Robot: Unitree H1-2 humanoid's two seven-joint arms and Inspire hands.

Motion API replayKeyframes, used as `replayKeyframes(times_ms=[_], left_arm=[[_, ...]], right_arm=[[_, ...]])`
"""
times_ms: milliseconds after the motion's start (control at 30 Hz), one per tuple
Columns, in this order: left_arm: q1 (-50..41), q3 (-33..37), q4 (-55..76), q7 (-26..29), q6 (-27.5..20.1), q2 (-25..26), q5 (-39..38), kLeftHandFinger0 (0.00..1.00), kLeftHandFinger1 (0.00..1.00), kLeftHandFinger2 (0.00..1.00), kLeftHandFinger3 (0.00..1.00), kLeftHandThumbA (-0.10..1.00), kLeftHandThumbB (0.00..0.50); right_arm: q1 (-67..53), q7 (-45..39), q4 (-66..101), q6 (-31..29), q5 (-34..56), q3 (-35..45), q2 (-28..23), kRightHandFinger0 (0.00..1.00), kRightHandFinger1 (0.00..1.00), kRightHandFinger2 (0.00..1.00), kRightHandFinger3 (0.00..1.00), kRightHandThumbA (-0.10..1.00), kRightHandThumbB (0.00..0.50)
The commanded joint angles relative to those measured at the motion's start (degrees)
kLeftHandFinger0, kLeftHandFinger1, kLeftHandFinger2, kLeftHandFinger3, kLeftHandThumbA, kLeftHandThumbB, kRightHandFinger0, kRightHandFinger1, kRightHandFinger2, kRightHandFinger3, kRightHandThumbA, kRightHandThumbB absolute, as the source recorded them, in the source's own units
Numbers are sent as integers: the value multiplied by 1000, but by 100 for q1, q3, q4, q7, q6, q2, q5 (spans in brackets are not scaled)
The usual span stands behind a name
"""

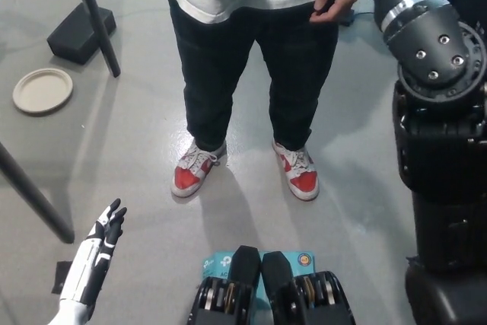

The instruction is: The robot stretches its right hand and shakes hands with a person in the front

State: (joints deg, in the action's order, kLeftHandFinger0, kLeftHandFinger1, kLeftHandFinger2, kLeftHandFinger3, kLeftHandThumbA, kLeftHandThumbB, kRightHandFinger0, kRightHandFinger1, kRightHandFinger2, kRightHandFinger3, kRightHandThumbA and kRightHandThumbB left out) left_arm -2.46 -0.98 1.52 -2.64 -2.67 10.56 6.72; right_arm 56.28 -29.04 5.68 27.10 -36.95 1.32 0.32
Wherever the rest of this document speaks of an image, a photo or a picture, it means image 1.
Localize person left hand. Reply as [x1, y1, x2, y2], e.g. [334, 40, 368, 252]
[310, 0, 361, 24]

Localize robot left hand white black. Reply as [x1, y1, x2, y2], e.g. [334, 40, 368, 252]
[59, 198, 129, 305]

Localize black power adapter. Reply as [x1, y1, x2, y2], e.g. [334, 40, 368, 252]
[337, 8, 358, 28]

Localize black floor tape patch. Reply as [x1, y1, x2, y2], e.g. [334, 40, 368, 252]
[50, 260, 76, 296]

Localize black jeans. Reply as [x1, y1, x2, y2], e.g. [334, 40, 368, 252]
[165, 0, 339, 152]

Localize thick black table leg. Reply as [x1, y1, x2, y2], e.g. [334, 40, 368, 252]
[0, 140, 76, 245]

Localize red white right sneaker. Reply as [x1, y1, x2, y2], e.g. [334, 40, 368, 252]
[170, 139, 228, 199]

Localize red white sneaker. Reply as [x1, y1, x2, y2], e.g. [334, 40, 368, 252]
[271, 138, 320, 202]
[170, 139, 228, 199]

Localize beige paper plate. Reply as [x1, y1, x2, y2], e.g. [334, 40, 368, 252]
[11, 67, 75, 116]

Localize red white left sneaker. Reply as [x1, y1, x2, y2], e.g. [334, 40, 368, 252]
[271, 138, 320, 202]

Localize black foam block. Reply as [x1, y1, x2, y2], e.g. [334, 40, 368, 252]
[46, 2, 117, 66]

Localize thin black table leg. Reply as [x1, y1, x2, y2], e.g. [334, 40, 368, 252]
[66, 0, 123, 78]

